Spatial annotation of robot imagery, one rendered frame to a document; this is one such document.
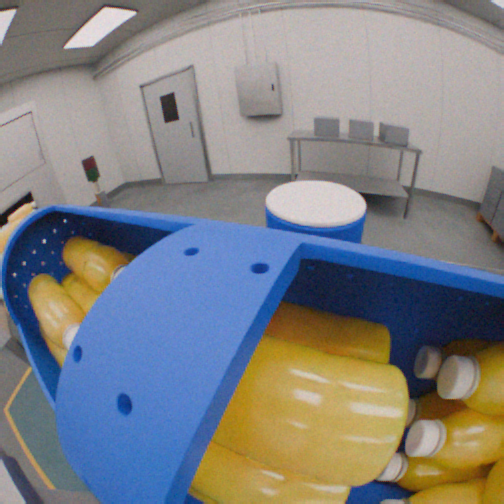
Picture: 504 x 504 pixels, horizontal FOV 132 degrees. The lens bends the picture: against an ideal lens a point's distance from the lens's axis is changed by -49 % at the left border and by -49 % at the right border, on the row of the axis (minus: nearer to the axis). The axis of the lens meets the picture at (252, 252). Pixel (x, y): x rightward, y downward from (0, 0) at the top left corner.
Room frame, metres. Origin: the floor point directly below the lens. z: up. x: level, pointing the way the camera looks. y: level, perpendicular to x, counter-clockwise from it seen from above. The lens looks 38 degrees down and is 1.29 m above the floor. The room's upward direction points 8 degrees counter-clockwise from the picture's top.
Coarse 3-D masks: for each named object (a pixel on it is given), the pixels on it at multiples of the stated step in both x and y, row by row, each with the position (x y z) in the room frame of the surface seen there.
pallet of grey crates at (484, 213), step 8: (496, 168) 1.59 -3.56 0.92; (496, 176) 1.55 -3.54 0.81; (488, 184) 1.68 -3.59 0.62; (496, 184) 1.50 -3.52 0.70; (488, 192) 1.63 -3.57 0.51; (496, 192) 1.45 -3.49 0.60; (488, 200) 1.57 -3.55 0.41; (496, 200) 1.40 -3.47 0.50; (480, 208) 1.69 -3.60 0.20; (488, 208) 1.51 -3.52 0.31; (496, 208) 1.35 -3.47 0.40; (480, 216) 1.62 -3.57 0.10; (488, 216) 1.45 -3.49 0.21; (496, 216) 1.29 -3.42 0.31; (496, 224) 1.22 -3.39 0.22; (496, 232) 1.16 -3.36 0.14; (496, 240) 1.11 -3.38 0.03
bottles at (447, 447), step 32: (128, 256) 0.28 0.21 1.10; (64, 288) 0.22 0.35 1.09; (64, 352) 0.10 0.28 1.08; (448, 352) 0.04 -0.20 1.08; (416, 416) -0.01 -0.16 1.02; (448, 416) -0.03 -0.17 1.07; (480, 416) -0.05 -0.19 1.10; (416, 448) -0.04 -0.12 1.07; (448, 448) -0.06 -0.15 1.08; (480, 448) -0.08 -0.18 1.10; (384, 480) -0.08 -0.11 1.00; (416, 480) -0.09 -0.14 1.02; (448, 480) -0.12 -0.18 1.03; (480, 480) -0.14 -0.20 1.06
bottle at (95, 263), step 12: (72, 240) 0.28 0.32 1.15; (84, 240) 0.27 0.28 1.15; (72, 252) 0.24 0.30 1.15; (84, 252) 0.23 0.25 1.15; (96, 252) 0.22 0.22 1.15; (108, 252) 0.22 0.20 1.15; (120, 252) 0.24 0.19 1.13; (72, 264) 0.23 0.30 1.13; (84, 264) 0.21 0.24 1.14; (96, 264) 0.20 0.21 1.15; (108, 264) 0.20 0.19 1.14; (120, 264) 0.21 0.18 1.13; (84, 276) 0.20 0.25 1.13; (96, 276) 0.19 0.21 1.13; (108, 276) 0.19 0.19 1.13; (96, 288) 0.19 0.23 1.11
